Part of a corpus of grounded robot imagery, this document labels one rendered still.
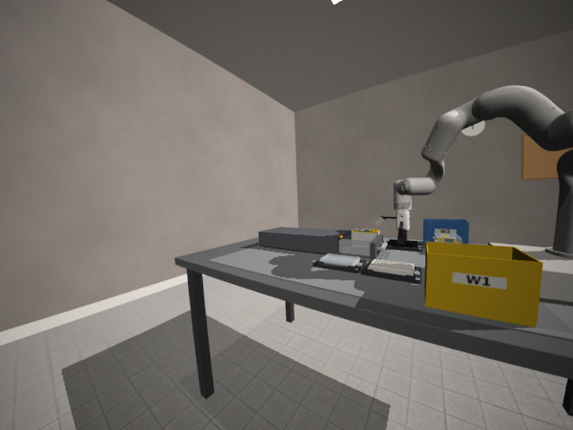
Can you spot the yellow open-top bin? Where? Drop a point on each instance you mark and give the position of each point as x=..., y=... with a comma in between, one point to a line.
x=498, y=289

